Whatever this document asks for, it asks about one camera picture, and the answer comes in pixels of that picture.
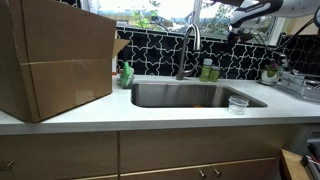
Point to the white window frame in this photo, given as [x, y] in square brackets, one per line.
[197, 13]

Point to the potted plant in white pot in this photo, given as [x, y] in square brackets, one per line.
[268, 77]

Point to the brushed steel gooseneck faucet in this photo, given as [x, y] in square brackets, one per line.
[181, 66]

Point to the orange fruit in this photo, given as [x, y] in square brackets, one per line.
[198, 106]

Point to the tall green bottle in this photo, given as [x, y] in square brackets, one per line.
[206, 73]

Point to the white board with red edge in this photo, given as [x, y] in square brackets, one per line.
[114, 65]

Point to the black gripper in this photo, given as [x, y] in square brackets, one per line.
[240, 33]

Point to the clear plastic cup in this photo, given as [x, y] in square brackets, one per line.
[237, 106]

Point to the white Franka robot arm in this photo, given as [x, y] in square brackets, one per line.
[293, 8]

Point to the green dish sponge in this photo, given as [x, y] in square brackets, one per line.
[125, 73]

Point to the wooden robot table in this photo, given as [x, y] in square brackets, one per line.
[293, 166]

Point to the wooden cabinet door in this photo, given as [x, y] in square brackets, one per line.
[160, 176]
[246, 170]

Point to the clear sponge holder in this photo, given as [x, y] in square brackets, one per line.
[128, 84]

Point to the white scrubber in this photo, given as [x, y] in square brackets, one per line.
[131, 71]

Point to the large brown cardboard box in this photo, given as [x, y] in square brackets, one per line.
[66, 50]

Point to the grey dish rack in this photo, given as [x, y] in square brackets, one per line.
[300, 88]

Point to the black equipment stack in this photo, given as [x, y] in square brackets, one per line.
[313, 160]

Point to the stainless steel sink basin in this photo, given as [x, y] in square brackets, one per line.
[166, 95]

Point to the round metal cabinet knob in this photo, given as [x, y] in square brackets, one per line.
[202, 173]
[217, 172]

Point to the wide wooden drawer panel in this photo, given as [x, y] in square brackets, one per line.
[200, 146]

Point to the narrow wooden drawer front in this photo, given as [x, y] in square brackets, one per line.
[56, 156]

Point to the short green bottle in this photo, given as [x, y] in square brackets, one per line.
[215, 75]

